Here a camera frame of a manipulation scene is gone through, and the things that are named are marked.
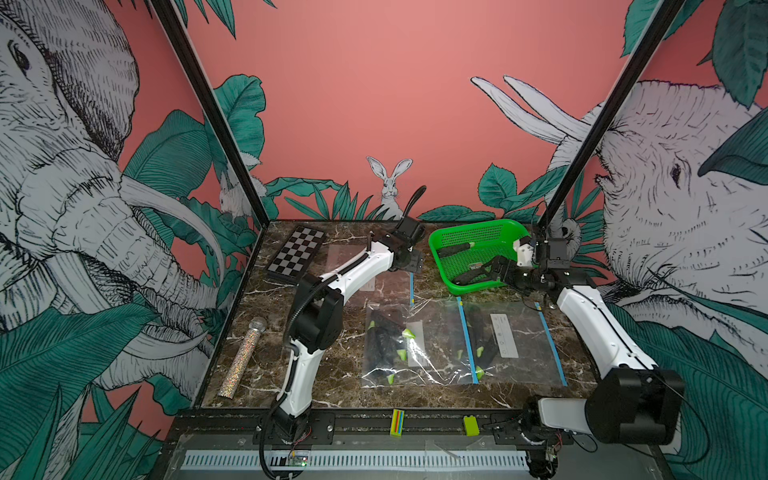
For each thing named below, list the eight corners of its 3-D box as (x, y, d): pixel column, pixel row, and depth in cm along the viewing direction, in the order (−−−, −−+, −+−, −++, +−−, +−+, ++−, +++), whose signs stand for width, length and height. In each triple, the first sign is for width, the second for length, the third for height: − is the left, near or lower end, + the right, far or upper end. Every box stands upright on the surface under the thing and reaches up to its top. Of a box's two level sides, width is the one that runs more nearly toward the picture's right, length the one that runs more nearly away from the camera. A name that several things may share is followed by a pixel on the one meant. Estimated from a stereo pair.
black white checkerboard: (268, 276, 106) (265, 269, 103) (298, 231, 120) (296, 224, 117) (298, 284, 104) (296, 277, 101) (325, 238, 118) (324, 231, 115)
